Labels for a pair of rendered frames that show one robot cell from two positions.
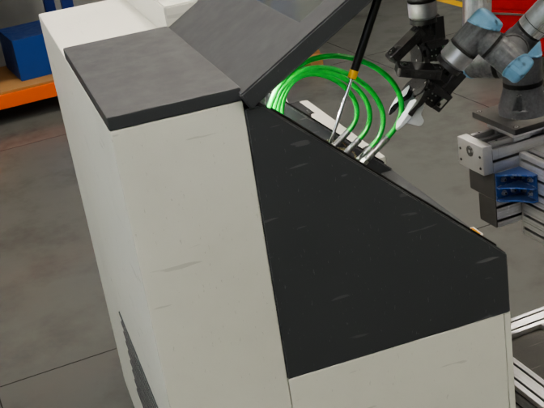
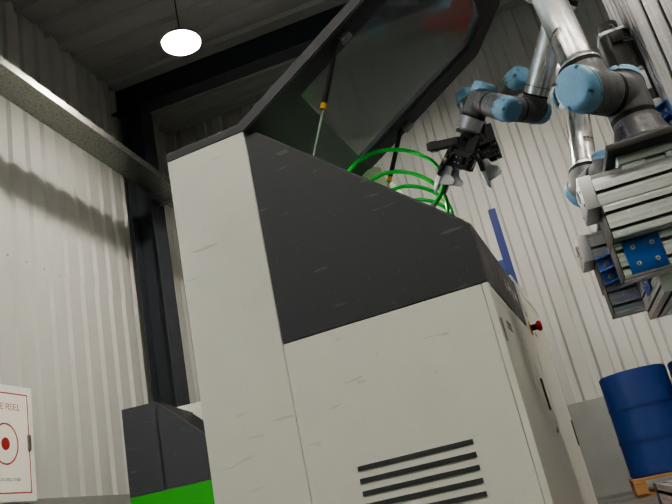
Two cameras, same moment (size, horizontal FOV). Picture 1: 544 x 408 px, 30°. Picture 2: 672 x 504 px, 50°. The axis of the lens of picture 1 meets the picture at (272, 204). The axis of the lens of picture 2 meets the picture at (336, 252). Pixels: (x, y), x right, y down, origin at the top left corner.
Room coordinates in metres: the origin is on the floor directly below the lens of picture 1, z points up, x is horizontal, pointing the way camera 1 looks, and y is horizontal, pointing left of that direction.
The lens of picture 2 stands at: (0.49, -1.18, 0.31)
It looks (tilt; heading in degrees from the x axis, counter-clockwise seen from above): 20 degrees up; 33
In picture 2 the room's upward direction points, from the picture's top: 12 degrees counter-clockwise
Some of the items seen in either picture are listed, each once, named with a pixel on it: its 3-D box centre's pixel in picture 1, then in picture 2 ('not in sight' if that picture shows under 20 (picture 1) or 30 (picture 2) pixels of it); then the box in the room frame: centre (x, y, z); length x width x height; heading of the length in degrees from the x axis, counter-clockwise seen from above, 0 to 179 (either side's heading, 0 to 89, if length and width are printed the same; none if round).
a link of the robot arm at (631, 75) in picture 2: not in sight; (622, 95); (2.39, -0.95, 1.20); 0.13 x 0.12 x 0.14; 155
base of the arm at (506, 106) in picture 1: (523, 95); not in sight; (2.86, -0.79, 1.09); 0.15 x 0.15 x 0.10
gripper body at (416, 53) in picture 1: (427, 39); (483, 144); (2.62, -0.47, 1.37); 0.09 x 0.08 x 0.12; 105
